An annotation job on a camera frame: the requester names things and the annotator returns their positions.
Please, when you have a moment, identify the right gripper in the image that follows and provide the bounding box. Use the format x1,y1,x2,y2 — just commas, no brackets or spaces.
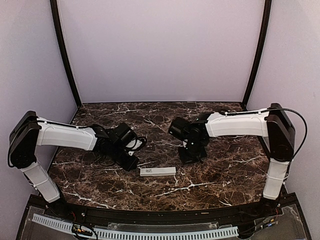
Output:
177,139,207,165

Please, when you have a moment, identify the white remote control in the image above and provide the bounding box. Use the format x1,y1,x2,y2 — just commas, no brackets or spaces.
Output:
139,167,176,177

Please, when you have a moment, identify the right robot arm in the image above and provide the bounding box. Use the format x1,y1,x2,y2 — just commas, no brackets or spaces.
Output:
168,103,300,217

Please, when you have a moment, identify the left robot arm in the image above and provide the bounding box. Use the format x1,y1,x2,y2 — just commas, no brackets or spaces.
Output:
7,110,147,218

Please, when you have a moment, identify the black front rail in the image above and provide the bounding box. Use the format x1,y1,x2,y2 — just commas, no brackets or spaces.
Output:
27,194,301,227

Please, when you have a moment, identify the white slotted cable duct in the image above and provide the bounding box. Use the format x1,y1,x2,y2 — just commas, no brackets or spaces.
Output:
32,213,239,240

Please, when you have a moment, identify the right black frame post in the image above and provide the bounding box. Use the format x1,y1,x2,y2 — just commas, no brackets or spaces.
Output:
241,0,272,109

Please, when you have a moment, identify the black frame post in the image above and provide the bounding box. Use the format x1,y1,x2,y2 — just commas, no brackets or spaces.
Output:
49,0,82,108
241,0,272,109

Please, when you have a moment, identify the left black frame post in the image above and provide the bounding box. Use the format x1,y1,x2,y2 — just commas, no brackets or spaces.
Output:
49,0,82,108

